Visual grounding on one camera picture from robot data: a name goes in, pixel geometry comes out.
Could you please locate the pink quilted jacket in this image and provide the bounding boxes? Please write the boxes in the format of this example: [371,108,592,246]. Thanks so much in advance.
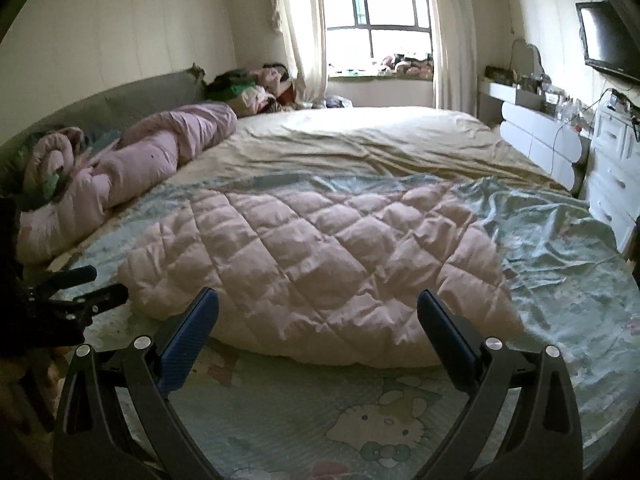
[117,183,523,368]

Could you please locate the clothes on window sill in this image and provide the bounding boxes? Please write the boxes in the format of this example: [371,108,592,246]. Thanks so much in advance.
[378,53,434,81]

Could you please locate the rolled pink duvet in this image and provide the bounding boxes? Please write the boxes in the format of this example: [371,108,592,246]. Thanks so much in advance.
[16,102,238,264]

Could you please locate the cartoon print blue blanket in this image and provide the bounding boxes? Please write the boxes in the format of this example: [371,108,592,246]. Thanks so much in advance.
[49,171,640,480]

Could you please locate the grey green headboard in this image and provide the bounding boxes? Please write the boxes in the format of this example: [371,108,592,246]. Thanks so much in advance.
[1,64,206,165]

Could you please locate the white chest of drawers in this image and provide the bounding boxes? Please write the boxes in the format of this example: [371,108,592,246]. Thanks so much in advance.
[580,105,640,258]

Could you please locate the tan bed sheet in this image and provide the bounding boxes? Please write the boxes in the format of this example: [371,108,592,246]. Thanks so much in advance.
[175,106,561,191]

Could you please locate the white rounded dressing table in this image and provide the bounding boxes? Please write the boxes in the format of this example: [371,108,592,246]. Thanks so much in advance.
[478,78,590,195]

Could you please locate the left cream curtain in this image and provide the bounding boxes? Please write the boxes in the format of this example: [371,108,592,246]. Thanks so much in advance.
[276,0,328,102]

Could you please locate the cream curtain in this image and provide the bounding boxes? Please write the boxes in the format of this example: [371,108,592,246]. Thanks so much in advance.
[276,0,328,102]
[428,0,477,115]

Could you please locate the heart shaped vanity mirror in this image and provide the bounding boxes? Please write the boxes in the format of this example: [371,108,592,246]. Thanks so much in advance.
[509,38,544,79]

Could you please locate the right cream curtain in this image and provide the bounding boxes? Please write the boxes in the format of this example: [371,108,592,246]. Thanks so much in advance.
[428,0,477,115]

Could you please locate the pile of clothes by wall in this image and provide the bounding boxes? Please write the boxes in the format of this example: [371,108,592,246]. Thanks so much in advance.
[203,62,354,118]

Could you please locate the window with dark frame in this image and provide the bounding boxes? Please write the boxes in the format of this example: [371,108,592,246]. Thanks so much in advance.
[323,0,433,78]

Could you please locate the black wall television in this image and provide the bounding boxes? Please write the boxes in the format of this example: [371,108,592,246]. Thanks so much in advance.
[575,1,639,84]

